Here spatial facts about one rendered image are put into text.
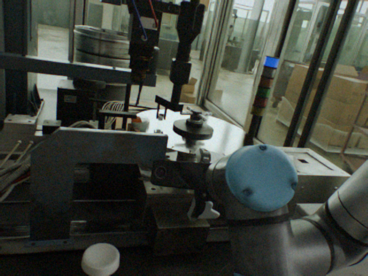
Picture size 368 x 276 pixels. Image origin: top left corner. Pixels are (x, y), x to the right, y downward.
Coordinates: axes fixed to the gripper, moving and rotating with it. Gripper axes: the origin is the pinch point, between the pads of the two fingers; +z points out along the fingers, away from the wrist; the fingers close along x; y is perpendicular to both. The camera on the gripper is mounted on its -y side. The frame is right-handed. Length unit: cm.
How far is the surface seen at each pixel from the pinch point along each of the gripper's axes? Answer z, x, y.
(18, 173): -3.2, -3.2, -34.5
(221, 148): 2.5, 9.1, 6.3
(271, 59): 16, 42, 22
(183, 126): 9.7, 14.8, -2.6
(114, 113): 5.7, 14.1, -19.9
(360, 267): -7.4, -12.0, 34.6
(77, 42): 59, 55, -46
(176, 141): 2.8, 9.1, -4.5
